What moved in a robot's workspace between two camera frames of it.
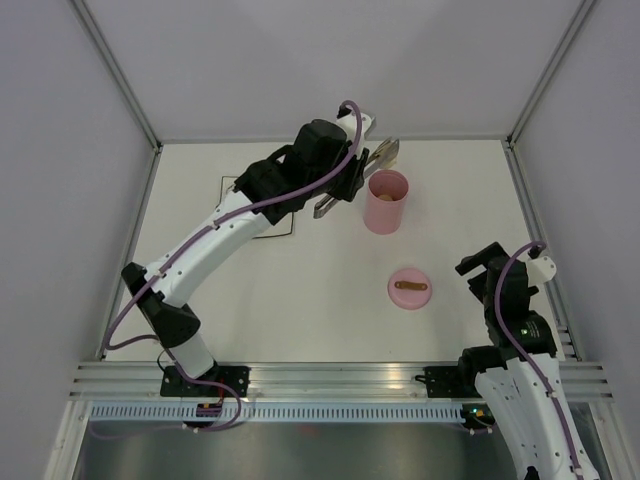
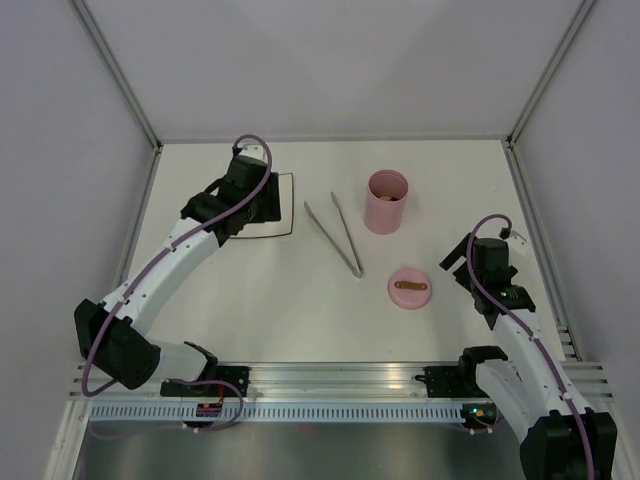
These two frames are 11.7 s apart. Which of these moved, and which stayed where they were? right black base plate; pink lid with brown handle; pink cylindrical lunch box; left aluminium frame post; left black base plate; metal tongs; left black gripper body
Moved: left black gripper body; metal tongs
Stayed: pink cylindrical lunch box; right black base plate; left black base plate; left aluminium frame post; pink lid with brown handle
